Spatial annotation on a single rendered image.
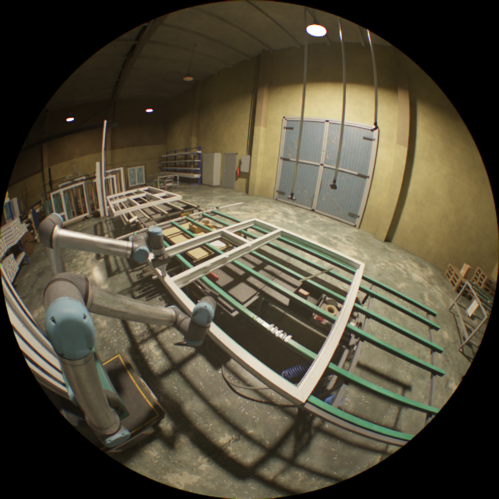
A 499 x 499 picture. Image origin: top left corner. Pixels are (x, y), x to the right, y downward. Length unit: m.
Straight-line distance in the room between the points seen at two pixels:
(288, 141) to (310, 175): 1.83
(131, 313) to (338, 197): 6.81
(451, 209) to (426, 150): 2.21
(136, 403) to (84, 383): 1.03
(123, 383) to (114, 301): 1.11
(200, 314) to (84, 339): 0.49
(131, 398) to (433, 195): 8.10
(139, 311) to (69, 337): 0.34
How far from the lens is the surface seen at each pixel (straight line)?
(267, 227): 2.13
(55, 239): 0.94
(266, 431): 1.71
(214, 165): 10.34
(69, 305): 0.39
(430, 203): 7.19
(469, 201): 8.01
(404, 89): 7.65
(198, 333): 0.77
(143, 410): 1.51
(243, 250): 1.54
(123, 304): 0.62
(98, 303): 0.57
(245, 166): 8.93
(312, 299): 1.66
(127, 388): 1.60
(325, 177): 7.02
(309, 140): 7.44
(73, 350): 0.42
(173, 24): 9.59
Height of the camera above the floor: 1.68
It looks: 30 degrees down
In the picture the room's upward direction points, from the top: 6 degrees clockwise
